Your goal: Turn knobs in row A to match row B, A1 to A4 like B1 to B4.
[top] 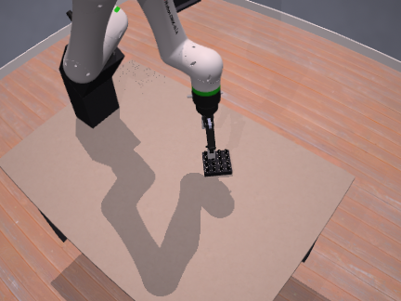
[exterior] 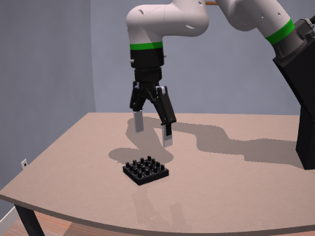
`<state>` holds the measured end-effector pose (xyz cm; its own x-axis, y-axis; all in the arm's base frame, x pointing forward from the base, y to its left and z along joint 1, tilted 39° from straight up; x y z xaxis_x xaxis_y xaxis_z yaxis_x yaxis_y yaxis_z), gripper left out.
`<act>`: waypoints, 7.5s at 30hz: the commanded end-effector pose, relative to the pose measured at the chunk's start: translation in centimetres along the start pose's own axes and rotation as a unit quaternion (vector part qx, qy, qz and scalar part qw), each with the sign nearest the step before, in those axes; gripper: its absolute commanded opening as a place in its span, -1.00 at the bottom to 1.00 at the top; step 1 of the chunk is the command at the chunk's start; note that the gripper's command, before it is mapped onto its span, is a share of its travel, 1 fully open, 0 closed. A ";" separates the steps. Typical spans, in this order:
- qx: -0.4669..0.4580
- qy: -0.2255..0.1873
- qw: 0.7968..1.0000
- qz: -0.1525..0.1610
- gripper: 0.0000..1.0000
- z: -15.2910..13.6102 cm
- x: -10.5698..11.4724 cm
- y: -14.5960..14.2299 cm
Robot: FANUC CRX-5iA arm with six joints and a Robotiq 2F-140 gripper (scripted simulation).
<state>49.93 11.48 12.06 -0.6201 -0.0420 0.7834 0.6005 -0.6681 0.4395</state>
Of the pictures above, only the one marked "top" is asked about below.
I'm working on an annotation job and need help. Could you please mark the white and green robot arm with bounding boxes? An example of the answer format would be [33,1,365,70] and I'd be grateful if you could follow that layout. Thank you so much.
[63,0,223,109]

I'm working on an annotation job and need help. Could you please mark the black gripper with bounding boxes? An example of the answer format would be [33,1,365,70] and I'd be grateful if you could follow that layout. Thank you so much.
[196,104,218,159]

